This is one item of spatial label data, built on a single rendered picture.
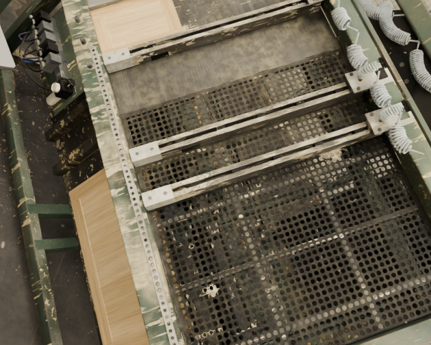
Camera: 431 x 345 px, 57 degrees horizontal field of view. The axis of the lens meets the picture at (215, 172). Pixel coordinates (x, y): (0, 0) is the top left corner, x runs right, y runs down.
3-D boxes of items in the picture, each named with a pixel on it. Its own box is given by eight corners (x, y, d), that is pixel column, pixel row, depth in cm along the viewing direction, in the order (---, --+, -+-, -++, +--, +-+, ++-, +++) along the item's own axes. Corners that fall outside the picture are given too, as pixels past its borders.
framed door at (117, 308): (72, 192, 223) (68, 192, 221) (138, 146, 197) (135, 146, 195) (109, 359, 196) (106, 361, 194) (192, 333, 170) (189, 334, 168)
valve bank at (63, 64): (9, 23, 197) (37, -8, 186) (36, 34, 209) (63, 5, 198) (27, 109, 182) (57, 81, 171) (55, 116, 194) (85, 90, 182)
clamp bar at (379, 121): (143, 193, 171) (130, 176, 148) (395, 111, 180) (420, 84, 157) (149, 215, 168) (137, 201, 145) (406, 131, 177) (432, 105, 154)
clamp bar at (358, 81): (131, 151, 177) (117, 129, 154) (375, 74, 186) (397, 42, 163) (136, 171, 174) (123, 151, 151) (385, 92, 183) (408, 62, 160)
